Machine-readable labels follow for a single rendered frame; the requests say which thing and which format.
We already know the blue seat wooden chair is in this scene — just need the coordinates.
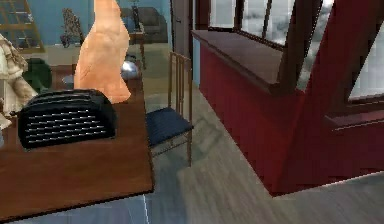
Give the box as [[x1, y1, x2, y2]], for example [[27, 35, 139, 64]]
[[145, 51, 195, 167]]

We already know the silver round bowl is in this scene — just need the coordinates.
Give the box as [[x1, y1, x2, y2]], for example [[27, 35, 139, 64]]
[[120, 60, 140, 80]]

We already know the dark brown room door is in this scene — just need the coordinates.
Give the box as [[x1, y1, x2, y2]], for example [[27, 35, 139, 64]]
[[170, 0, 194, 59]]

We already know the brown small side table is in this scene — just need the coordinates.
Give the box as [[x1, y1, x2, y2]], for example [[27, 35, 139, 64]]
[[128, 23, 148, 70]]

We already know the dark grey sofa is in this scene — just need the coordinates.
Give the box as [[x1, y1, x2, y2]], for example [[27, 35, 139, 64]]
[[120, 6, 169, 44]]

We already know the brown framed window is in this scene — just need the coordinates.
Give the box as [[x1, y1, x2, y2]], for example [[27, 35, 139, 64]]
[[194, 0, 384, 111]]

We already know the brown wooden table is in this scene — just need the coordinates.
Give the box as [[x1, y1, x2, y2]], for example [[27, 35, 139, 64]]
[[0, 63, 155, 224]]

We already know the black toaster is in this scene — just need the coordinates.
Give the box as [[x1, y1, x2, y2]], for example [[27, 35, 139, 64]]
[[17, 88, 118, 150]]

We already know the patterned back wooden chair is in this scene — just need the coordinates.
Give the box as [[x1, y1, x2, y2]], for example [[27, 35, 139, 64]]
[[59, 7, 85, 48]]

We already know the dark green round pot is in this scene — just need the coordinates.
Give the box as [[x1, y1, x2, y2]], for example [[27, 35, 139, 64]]
[[22, 57, 53, 94]]

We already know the cream draped figurine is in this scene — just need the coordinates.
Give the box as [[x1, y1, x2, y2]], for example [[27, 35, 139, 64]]
[[0, 33, 39, 132]]

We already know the yellow framed window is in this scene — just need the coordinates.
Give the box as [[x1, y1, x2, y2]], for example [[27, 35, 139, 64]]
[[0, 0, 46, 54]]

